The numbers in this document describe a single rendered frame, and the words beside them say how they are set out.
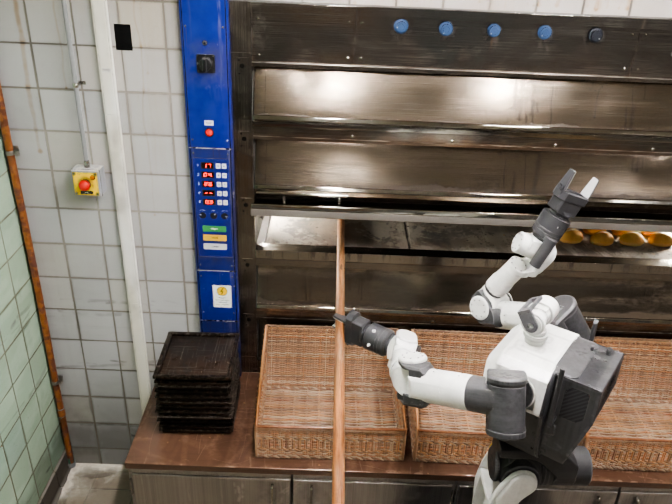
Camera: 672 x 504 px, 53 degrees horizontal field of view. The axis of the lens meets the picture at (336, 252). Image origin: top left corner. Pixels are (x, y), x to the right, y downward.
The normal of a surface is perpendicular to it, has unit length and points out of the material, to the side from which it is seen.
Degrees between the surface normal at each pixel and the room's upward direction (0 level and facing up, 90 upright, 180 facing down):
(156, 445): 0
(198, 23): 90
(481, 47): 90
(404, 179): 70
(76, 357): 90
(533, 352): 0
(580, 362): 0
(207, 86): 90
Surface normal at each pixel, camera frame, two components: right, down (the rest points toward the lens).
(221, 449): 0.04, -0.88
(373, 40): -0.01, 0.47
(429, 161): 0.00, 0.14
